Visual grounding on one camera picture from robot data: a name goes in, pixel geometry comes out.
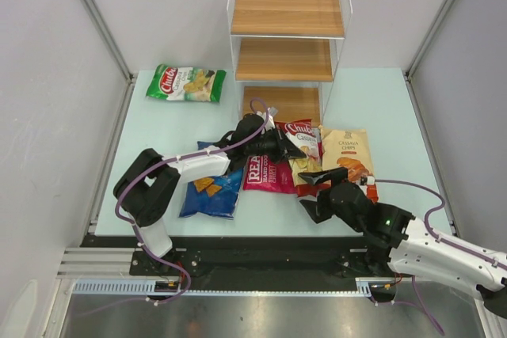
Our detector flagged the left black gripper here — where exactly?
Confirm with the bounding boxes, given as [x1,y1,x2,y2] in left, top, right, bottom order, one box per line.
[245,123,306,165]

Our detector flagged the red Chuba cassava chips bag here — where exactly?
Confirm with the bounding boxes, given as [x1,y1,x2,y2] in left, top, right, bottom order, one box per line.
[276,119,329,197]

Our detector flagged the orange beige cassava chips bag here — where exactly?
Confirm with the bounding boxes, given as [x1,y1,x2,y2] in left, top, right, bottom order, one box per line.
[318,126,379,203]

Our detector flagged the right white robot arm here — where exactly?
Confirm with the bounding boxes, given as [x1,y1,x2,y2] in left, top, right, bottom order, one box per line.
[299,167,506,317]

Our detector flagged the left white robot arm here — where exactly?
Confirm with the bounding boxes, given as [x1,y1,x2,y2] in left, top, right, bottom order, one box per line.
[113,113,306,275]

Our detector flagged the pink Real chips bag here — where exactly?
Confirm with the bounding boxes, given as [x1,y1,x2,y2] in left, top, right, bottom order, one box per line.
[243,155,296,194]

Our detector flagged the blue Doritos chips bag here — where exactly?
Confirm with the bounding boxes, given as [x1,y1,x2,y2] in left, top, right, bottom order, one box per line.
[177,142,244,219]

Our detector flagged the green Chuba cassava chips bag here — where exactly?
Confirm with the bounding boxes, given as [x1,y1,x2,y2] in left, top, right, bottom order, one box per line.
[146,64,227,103]

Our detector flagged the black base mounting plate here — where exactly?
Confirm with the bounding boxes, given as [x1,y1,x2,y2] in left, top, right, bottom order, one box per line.
[81,235,394,292]

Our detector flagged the white wire wooden shelf rack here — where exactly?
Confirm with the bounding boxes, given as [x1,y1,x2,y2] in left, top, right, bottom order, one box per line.
[227,0,353,126]

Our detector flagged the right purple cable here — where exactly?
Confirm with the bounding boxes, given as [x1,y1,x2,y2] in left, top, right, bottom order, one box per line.
[368,177,507,337]

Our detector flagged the aluminium frame rail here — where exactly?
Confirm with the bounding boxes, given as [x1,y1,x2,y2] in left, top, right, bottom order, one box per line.
[57,248,409,300]

